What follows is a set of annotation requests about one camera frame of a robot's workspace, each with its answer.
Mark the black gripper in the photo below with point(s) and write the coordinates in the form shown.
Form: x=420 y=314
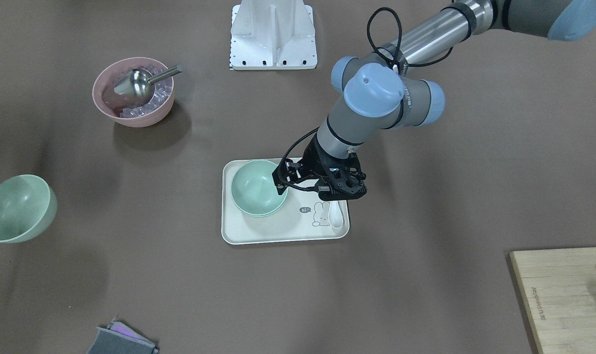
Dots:
x=313 y=158

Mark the green bowl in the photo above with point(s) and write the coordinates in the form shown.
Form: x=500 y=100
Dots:
x=255 y=179
x=28 y=206
x=259 y=206

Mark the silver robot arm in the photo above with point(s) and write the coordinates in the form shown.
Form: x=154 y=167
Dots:
x=377 y=95

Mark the green bowl on tray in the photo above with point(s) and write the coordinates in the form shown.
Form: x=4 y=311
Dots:
x=259 y=206

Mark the cream rabbit tray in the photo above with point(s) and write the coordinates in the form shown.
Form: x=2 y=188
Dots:
x=303 y=216

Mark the white ceramic spoon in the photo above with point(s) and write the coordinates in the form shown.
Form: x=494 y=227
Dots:
x=335 y=215

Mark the clear ice cubes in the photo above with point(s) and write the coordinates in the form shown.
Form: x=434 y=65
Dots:
x=160 y=94

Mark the metal ice scoop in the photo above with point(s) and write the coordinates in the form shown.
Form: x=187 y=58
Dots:
x=136 y=88

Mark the grey and purple cloths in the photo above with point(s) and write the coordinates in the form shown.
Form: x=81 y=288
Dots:
x=118 y=338

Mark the wooden cutting board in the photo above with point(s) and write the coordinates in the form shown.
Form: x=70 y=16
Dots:
x=558 y=290

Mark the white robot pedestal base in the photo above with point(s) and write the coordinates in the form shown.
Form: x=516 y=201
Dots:
x=272 y=35

